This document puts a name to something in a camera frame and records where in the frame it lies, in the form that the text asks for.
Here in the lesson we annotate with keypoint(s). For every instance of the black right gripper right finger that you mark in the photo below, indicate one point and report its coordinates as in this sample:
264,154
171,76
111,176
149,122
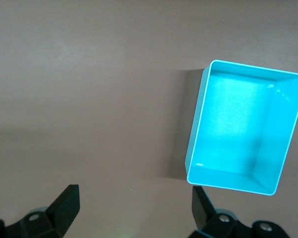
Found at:
201,210

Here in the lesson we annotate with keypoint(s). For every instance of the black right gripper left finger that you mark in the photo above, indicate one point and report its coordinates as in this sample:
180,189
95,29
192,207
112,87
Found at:
64,205

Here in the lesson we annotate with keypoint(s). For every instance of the teal plastic bin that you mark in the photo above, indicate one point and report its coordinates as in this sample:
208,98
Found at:
238,129

